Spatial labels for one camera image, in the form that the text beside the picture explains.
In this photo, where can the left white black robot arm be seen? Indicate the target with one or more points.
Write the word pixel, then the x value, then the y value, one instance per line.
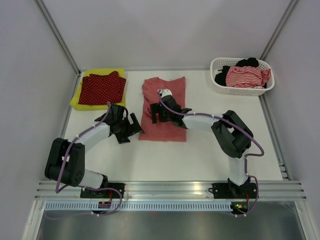
pixel 66 162

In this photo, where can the red polka dot garment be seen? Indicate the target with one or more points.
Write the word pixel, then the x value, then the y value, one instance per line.
pixel 98 90

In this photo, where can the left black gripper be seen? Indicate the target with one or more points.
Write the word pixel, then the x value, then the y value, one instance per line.
pixel 135 128

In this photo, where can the black garment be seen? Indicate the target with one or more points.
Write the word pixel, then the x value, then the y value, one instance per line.
pixel 220 78

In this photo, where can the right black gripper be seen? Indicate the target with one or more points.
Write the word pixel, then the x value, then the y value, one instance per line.
pixel 157 108

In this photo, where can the white plastic laundry basket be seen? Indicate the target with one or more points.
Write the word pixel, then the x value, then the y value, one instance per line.
pixel 219 62

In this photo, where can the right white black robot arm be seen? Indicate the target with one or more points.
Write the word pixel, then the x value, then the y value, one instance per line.
pixel 231 133

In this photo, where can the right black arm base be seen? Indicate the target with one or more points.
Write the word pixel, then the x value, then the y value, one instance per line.
pixel 225 191

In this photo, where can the white slotted cable duct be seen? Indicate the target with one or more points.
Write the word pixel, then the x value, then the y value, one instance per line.
pixel 156 206

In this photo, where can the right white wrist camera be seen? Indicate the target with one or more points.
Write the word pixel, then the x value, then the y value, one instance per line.
pixel 164 92

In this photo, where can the pink red garment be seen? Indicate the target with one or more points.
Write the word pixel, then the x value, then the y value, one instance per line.
pixel 161 131

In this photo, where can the aluminium frame post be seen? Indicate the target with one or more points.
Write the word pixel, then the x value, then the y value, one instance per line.
pixel 279 27
pixel 57 35

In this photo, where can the right aluminium frame post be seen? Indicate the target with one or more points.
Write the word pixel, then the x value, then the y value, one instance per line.
pixel 279 27

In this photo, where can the yellow-green trousers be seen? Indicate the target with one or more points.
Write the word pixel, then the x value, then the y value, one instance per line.
pixel 98 71

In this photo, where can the left aluminium frame post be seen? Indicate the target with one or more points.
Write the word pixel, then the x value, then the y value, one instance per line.
pixel 57 35

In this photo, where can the red white striped garment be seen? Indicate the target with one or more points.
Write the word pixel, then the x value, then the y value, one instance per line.
pixel 247 77

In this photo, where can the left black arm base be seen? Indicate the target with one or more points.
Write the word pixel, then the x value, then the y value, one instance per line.
pixel 105 194

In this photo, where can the aluminium mounting rail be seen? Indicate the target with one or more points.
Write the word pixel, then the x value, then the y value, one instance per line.
pixel 273 190

